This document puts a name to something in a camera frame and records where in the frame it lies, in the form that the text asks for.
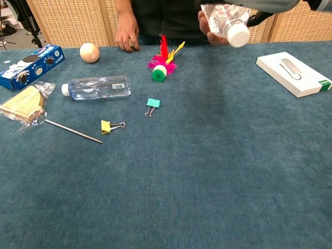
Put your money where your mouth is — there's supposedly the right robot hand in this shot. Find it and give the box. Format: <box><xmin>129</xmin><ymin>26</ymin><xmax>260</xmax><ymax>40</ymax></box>
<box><xmin>217</xmin><ymin>0</ymin><xmax>301</xmax><ymax>28</ymax></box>

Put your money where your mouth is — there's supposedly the person's right hand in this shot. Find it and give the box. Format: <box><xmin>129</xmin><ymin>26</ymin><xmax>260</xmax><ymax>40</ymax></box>
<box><xmin>115</xmin><ymin>20</ymin><xmax>142</xmax><ymax>53</ymax></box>

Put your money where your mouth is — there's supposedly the person's left hand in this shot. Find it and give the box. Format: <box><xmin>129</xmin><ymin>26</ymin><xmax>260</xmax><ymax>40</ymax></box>
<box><xmin>198</xmin><ymin>10</ymin><xmax>230</xmax><ymax>46</ymax></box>

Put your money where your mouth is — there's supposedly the round clear red-label water bottle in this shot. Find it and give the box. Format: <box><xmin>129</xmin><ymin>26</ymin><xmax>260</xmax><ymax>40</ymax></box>
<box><xmin>201</xmin><ymin>4</ymin><xmax>251</xmax><ymax>48</ymax></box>

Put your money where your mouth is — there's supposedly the person's right forearm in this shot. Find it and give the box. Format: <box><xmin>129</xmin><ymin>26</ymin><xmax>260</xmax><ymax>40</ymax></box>
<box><xmin>115</xmin><ymin>0</ymin><xmax>138</xmax><ymax>23</ymax></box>

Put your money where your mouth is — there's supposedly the person's torso in black shirt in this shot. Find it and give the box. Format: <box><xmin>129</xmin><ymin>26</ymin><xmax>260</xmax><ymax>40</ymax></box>
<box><xmin>131</xmin><ymin>0</ymin><xmax>211</xmax><ymax>45</ymax></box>

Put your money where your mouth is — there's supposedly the square clear water bottle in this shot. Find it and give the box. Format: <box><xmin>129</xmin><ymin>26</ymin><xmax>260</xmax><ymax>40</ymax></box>
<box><xmin>61</xmin><ymin>75</ymin><xmax>132</xmax><ymax>101</ymax></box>

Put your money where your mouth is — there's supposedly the wicker screen panel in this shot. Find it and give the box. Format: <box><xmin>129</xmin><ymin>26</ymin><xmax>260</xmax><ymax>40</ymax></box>
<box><xmin>100</xmin><ymin>0</ymin><xmax>120</xmax><ymax>47</ymax></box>
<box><xmin>268</xmin><ymin>1</ymin><xmax>332</xmax><ymax>43</ymax></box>
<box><xmin>25</xmin><ymin>0</ymin><xmax>109</xmax><ymax>49</ymax></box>
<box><xmin>245</xmin><ymin>10</ymin><xmax>282</xmax><ymax>44</ymax></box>

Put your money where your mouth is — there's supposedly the wooden ball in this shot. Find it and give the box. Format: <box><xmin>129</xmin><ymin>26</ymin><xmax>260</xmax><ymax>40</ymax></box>
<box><xmin>79</xmin><ymin>43</ymin><xmax>101</xmax><ymax>63</ymax></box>

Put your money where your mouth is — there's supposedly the feather shuttlecock with green base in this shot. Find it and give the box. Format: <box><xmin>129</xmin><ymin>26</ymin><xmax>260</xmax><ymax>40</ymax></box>
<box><xmin>147</xmin><ymin>34</ymin><xmax>186</xmax><ymax>83</ymax></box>

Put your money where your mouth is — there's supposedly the teal binder clip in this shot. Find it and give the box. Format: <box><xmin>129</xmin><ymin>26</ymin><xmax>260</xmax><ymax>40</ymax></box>
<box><xmin>144</xmin><ymin>98</ymin><xmax>162</xmax><ymax>118</ymax></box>

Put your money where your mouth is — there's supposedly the white box with green stripe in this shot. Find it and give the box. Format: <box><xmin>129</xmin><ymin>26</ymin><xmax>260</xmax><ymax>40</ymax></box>
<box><xmin>255</xmin><ymin>51</ymin><xmax>332</xmax><ymax>99</ymax></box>

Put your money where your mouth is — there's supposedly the black tripod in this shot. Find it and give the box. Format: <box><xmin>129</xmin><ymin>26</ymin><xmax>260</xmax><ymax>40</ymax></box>
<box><xmin>15</xmin><ymin>0</ymin><xmax>44</xmax><ymax>49</ymax></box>

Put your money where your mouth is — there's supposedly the yellow binder clip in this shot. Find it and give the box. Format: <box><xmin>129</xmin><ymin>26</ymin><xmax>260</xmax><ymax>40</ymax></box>
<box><xmin>101</xmin><ymin>120</ymin><xmax>126</xmax><ymax>135</ymax></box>

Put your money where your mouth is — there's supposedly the blue cookie box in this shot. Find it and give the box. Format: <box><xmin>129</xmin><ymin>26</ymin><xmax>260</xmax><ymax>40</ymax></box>
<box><xmin>0</xmin><ymin>44</ymin><xmax>66</xmax><ymax>91</ymax></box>

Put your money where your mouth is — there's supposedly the thin metal rod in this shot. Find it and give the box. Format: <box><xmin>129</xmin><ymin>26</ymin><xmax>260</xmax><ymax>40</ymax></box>
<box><xmin>44</xmin><ymin>119</ymin><xmax>103</xmax><ymax>144</ymax></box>

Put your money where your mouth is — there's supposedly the plastic-wrapped sandwich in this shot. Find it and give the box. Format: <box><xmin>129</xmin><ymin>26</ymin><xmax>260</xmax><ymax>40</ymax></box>
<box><xmin>0</xmin><ymin>81</ymin><xmax>57</xmax><ymax>131</ymax></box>

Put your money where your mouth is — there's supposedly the blue-green tablecloth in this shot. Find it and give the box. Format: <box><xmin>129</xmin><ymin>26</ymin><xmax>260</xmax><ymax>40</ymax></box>
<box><xmin>0</xmin><ymin>40</ymin><xmax>332</xmax><ymax>249</ymax></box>

